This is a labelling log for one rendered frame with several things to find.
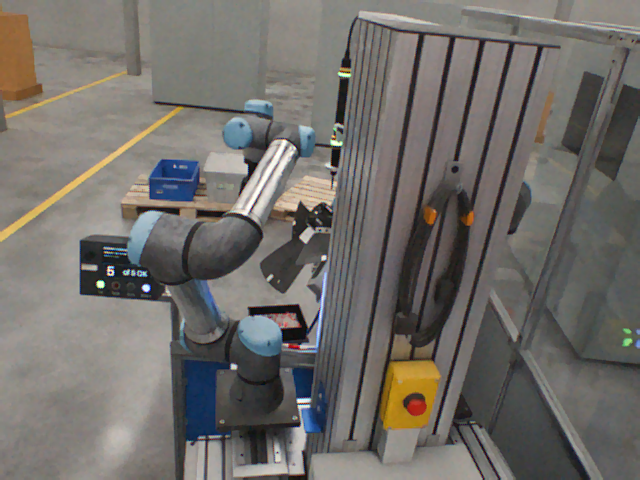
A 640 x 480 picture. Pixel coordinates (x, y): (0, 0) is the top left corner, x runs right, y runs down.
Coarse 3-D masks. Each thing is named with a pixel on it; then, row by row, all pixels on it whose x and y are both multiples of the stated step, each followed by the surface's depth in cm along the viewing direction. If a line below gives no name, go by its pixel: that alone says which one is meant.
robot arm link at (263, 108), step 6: (246, 102) 134; (252, 102) 134; (258, 102) 134; (264, 102) 135; (270, 102) 136; (246, 108) 134; (252, 108) 133; (258, 108) 132; (264, 108) 133; (270, 108) 134; (258, 114) 132; (264, 114) 134; (270, 114) 135
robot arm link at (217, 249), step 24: (288, 144) 120; (312, 144) 126; (264, 168) 114; (288, 168) 118; (264, 192) 110; (240, 216) 103; (264, 216) 108; (192, 240) 98; (216, 240) 98; (240, 240) 100; (192, 264) 98; (216, 264) 99; (240, 264) 103
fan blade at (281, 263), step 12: (300, 240) 220; (276, 252) 224; (288, 252) 220; (300, 252) 218; (264, 264) 225; (276, 264) 221; (288, 264) 218; (264, 276) 222; (276, 276) 219; (288, 276) 216; (276, 288) 216
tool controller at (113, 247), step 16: (80, 240) 168; (96, 240) 170; (112, 240) 172; (128, 240) 174; (80, 256) 169; (96, 256) 169; (112, 256) 169; (128, 256) 170; (80, 272) 170; (96, 272) 171; (128, 272) 171; (144, 272) 171; (80, 288) 172; (96, 288) 172; (112, 288) 172; (160, 288) 176
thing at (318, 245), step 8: (320, 232) 208; (312, 240) 202; (320, 240) 201; (328, 240) 201; (304, 248) 198; (312, 248) 197; (320, 248) 195; (328, 248) 195; (304, 256) 193; (312, 256) 192; (320, 256) 191; (296, 264) 191
